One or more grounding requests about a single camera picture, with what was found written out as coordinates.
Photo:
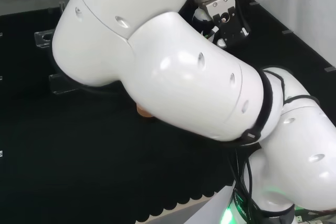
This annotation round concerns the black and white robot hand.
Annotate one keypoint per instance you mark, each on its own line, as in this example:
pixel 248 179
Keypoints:
pixel 231 27

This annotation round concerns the clear acrylic funnel stand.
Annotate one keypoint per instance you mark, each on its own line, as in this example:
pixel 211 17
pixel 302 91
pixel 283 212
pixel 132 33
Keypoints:
pixel 42 39

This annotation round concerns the black table cloth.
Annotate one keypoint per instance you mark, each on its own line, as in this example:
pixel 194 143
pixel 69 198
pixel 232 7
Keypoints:
pixel 78 155

